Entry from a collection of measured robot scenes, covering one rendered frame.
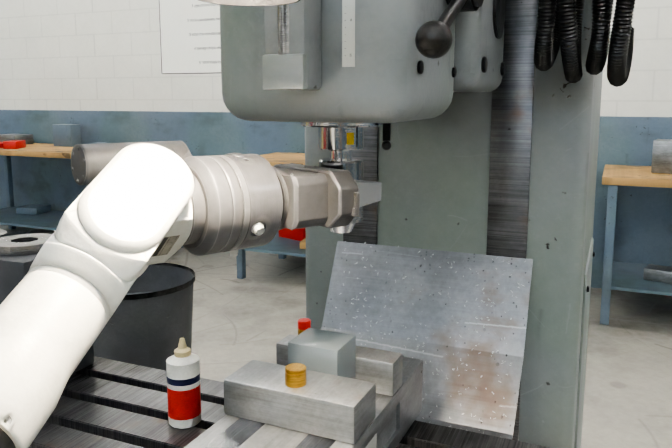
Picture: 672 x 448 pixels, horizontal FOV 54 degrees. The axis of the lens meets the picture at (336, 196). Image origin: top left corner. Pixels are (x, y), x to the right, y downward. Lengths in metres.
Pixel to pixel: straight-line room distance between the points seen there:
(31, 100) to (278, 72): 6.68
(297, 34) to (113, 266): 0.24
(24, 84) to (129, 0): 1.54
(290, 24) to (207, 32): 5.29
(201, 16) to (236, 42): 5.26
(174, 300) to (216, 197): 2.02
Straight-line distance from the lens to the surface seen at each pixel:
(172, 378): 0.85
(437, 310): 1.04
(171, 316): 2.58
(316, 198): 0.62
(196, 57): 5.91
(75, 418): 0.93
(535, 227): 1.03
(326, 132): 0.67
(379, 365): 0.76
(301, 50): 0.57
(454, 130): 1.03
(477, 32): 0.76
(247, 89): 0.63
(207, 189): 0.56
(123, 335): 2.56
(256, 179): 0.58
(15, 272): 0.97
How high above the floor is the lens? 1.33
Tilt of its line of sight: 9 degrees down
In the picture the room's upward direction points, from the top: straight up
